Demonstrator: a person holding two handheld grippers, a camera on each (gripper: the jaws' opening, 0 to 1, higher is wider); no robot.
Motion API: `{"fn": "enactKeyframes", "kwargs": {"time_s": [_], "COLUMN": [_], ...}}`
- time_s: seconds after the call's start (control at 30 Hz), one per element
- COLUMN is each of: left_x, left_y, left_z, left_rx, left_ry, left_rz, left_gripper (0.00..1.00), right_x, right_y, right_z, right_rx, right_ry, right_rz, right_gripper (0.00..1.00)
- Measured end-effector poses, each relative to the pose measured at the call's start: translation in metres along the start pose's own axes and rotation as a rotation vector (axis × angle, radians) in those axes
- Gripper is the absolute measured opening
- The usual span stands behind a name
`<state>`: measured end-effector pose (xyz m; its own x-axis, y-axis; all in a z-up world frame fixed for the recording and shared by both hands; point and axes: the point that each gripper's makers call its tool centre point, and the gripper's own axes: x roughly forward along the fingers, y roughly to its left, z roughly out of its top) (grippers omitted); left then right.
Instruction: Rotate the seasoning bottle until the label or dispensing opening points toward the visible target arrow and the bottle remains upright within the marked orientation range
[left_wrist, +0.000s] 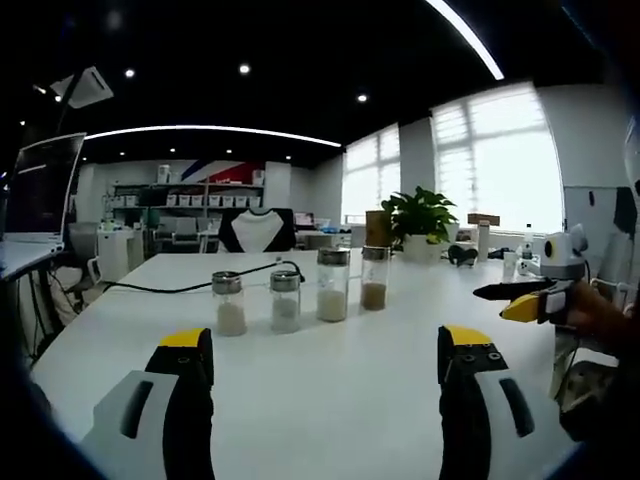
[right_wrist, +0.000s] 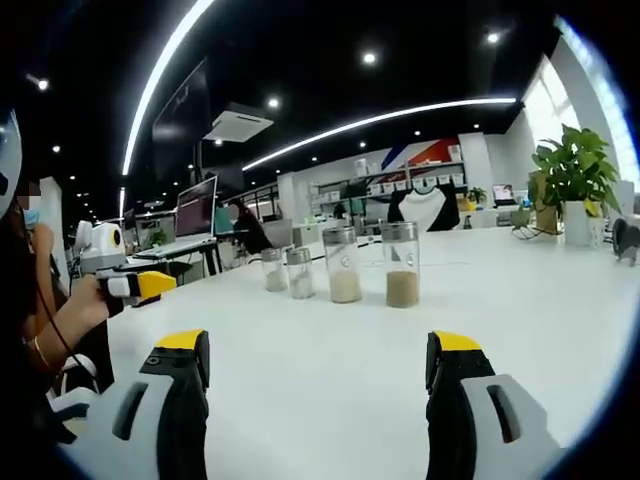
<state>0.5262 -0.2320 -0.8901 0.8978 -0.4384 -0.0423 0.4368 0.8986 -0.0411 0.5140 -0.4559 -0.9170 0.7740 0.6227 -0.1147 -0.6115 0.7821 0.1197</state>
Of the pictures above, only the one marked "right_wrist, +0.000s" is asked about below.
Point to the green potted plant white pot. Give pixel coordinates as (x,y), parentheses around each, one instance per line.
(580,170)

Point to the white worn device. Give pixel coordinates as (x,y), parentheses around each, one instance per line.
(9,165)

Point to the tall seasoning bottle pale powder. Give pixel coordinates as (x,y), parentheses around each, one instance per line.
(344,270)

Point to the grey figurine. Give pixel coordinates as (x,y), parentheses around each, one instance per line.
(626,240)

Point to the person's left hand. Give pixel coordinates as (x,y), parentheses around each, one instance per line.
(89,300)

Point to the small laptop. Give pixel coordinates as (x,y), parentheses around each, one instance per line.
(503,194)

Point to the small potted plant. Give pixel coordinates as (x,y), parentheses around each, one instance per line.
(477,195)

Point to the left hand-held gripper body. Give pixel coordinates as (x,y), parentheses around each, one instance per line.
(100,247)

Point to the long curved ceiling light strip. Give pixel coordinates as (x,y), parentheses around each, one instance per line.
(150,85)

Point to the shelf with white boxes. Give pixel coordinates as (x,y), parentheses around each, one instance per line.
(390,182)

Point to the ceiling air conditioner unit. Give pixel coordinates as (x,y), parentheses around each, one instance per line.
(239,122)

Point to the small glass seasoning bottle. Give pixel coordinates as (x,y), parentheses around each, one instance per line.
(275,272)
(301,277)

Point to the open laptop on stand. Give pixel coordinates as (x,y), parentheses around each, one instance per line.
(196,210)

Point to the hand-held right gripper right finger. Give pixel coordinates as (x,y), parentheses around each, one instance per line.
(460,425)

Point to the tall seasoning bottle brown powder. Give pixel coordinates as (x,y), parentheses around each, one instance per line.
(401,270)

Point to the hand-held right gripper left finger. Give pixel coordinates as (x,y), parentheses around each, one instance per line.
(165,425)

